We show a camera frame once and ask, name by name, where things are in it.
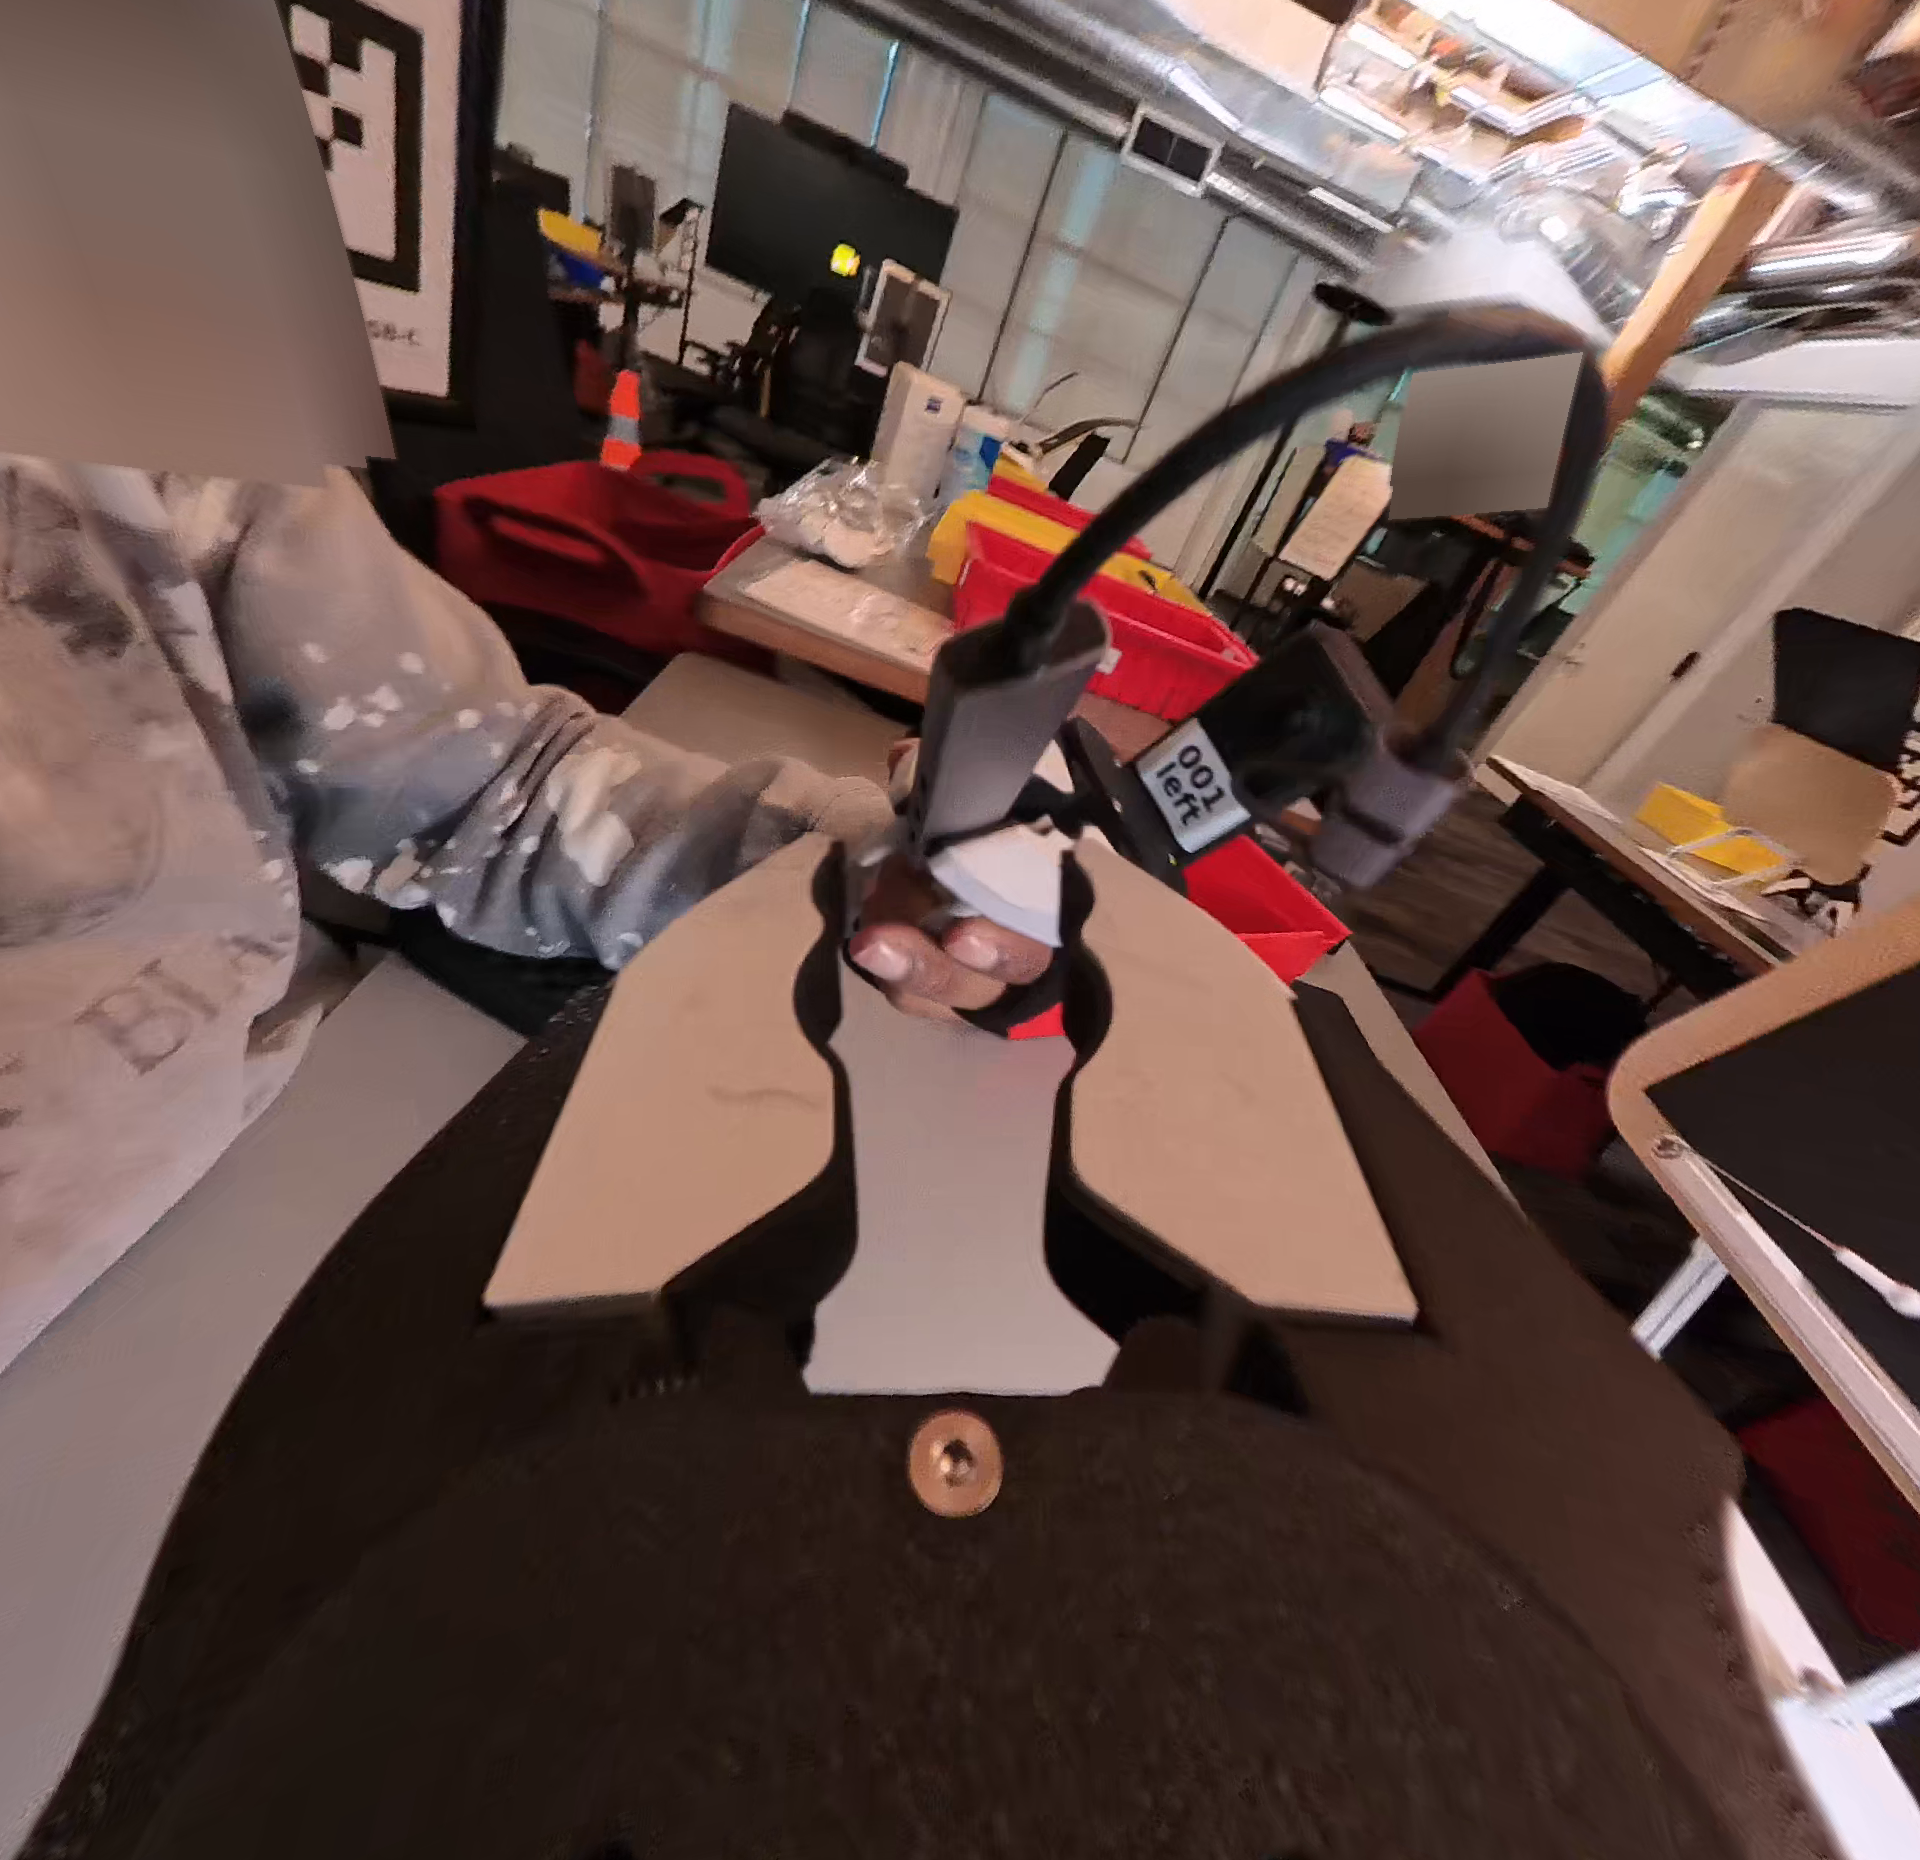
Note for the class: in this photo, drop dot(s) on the black wall monitor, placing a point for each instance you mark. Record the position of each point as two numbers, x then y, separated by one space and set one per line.
811 211

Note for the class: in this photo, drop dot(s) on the orange traffic cone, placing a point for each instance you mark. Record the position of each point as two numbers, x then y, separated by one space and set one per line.
623 429

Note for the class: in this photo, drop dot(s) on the wooden edged work table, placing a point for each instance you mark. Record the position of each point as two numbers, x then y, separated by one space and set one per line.
843 637

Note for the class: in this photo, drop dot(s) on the red floor bag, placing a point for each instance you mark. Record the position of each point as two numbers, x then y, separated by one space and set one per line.
1499 1081

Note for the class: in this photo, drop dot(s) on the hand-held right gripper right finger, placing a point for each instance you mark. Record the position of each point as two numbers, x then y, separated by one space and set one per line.
1217 1126

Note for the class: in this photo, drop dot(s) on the person's grey printed sweatshirt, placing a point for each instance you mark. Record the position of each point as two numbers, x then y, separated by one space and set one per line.
120 915

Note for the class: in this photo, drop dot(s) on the dark-legged side table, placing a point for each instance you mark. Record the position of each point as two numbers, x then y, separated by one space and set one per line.
1591 827

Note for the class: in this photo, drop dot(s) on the whiteboard with writing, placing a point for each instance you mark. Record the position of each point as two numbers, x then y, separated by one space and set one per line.
1336 517

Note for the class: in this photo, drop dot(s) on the white marker poster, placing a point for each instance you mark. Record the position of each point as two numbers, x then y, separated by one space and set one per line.
429 121

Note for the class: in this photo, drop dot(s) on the white carton box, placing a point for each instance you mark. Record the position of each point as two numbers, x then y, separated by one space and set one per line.
920 413

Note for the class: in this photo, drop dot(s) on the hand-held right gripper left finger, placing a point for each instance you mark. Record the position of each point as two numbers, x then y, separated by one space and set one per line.
674 1109

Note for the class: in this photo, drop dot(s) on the black and tan chair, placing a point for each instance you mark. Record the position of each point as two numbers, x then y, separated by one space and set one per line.
1845 674

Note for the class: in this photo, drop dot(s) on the wooden-rimmed black board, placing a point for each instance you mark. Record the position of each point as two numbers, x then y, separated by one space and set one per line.
1803 1109

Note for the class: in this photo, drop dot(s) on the red storage bin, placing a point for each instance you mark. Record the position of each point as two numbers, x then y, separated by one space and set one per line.
1262 901
1156 646

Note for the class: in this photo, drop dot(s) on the yellow storage bin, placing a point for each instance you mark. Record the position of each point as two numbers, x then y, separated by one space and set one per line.
990 532
1687 812

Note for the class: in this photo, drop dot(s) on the person's left hand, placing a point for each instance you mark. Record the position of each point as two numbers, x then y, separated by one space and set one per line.
938 966

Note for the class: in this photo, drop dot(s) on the red tote bag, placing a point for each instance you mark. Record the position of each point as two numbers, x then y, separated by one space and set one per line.
572 539

